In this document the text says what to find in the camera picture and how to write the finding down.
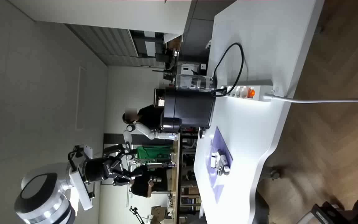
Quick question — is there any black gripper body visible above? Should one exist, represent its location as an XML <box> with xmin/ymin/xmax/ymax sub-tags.
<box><xmin>83</xmin><ymin>155</ymin><xmax>116</xmax><ymax>183</ymax></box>

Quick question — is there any purple mat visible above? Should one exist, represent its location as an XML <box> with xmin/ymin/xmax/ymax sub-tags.
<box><xmin>205</xmin><ymin>125</ymin><xmax>234</xmax><ymax>204</ymax></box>

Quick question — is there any seated dark haired person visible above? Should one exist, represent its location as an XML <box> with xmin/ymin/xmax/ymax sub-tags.
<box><xmin>129</xmin><ymin>171</ymin><xmax>164</xmax><ymax>199</ymax></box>

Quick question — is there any green box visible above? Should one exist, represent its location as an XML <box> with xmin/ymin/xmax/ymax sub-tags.
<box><xmin>135</xmin><ymin>144</ymin><xmax>174</xmax><ymax>163</ymax></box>

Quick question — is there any person in black shirt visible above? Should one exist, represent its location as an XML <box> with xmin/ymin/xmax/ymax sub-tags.
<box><xmin>121</xmin><ymin>103</ymin><xmax>177</xmax><ymax>142</ymax></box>

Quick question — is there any white power strip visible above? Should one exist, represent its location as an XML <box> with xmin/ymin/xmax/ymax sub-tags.
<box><xmin>226</xmin><ymin>84</ymin><xmax>273</xmax><ymax>101</ymax></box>

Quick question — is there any black power cable with plug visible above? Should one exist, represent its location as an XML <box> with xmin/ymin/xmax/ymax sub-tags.
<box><xmin>211</xmin><ymin>42</ymin><xmax>246</xmax><ymax>98</ymax></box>

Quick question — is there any white power strip cable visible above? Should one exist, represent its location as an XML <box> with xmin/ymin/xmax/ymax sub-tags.
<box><xmin>263</xmin><ymin>79</ymin><xmax>358</xmax><ymax>115</ymax></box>

